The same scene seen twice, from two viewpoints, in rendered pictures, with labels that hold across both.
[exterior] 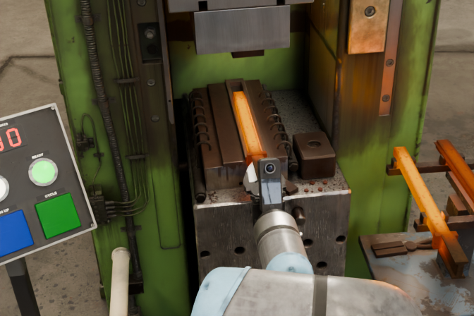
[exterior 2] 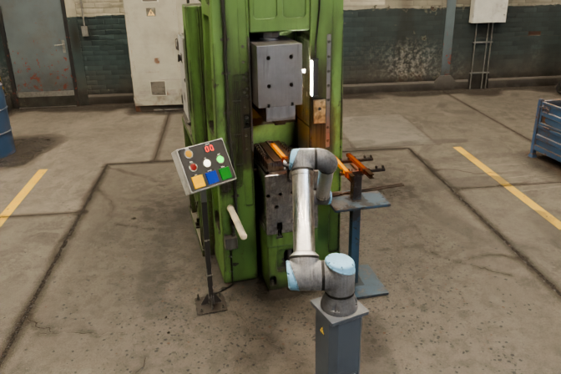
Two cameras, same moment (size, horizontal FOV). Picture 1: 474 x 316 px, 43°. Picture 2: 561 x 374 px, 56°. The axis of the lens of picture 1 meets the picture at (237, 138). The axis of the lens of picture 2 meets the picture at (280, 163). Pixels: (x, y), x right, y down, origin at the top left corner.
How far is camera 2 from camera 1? 226 cm
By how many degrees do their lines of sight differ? 14
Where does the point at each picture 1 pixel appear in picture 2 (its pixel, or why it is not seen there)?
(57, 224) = (225, 175)
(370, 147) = not seen: hidden behind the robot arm
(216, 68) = (261, 137)
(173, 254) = (250, 208)
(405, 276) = (339, 200)
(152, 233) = (243, 198)
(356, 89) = (316, 137)
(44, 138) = (219, 149)
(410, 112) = (336, 146)
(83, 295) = (194, 256)
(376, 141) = not seen: hidden behind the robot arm
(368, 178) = not seen: hidden behind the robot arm
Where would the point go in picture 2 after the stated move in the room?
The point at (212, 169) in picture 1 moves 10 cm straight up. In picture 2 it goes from (270, 164) to (270, 149)
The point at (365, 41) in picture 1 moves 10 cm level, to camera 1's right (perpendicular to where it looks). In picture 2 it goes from (319, 119) to (332, 118)
